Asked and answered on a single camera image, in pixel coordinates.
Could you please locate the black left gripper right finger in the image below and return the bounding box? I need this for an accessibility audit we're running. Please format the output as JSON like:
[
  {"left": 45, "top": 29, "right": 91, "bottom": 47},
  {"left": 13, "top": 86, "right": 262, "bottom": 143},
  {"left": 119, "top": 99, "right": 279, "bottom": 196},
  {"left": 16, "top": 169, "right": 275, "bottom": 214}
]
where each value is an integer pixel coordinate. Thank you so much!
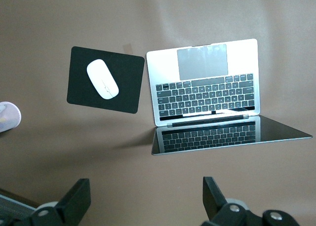
[{"left": 201, "top": 176, "right": 301, "bottom": 226}]

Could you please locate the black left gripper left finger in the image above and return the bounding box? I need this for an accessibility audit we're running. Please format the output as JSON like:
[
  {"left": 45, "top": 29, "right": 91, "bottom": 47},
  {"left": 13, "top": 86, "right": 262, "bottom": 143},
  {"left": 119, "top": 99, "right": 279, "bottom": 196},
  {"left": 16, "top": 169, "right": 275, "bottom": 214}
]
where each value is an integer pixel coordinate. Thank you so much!
[{"left": 0, "top": 178, "right": 92, "bottom": 226}]

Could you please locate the silver laptop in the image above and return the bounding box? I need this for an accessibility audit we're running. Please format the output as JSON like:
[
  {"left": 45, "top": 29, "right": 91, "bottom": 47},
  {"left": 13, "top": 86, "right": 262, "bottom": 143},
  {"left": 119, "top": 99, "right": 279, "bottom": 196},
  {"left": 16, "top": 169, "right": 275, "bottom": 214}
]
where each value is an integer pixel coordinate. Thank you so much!
[{"left": 146, "top": 38, "right": 314, "bottom": 156}]

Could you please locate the pink translucent pen cup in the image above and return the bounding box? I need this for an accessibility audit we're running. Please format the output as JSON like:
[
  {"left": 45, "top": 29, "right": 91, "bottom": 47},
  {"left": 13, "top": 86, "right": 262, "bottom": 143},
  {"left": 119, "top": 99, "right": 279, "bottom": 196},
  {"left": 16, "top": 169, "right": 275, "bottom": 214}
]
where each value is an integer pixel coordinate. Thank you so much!
[{"left": 0, "top": 101, "right": 22, "bottom": 133}]

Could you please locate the black mouse pad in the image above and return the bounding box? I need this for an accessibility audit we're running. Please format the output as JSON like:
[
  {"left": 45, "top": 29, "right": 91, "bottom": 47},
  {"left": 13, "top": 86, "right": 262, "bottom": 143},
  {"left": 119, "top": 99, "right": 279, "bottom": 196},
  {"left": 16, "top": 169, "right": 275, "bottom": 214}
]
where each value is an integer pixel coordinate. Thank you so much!
[{"left": 66, "top": 46, "right": 145, "bottom": 114}]

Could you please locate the white computer mouse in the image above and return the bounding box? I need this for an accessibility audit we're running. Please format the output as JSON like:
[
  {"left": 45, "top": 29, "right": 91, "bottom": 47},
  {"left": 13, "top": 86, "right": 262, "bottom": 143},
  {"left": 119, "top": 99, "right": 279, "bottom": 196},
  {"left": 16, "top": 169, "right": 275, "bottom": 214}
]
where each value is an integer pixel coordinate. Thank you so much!
[{"left": 86, "top": 59, "right": 120, "bottom": 100}]

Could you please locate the black wire mesh organizer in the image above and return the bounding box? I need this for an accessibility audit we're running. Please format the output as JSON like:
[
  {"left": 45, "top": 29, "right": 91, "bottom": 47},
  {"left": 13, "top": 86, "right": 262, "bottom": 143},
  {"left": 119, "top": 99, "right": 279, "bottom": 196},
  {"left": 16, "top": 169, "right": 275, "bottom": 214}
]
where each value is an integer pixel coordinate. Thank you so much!
[{"left": 0, "top": 188, "right": 42, "bottom": 221}]

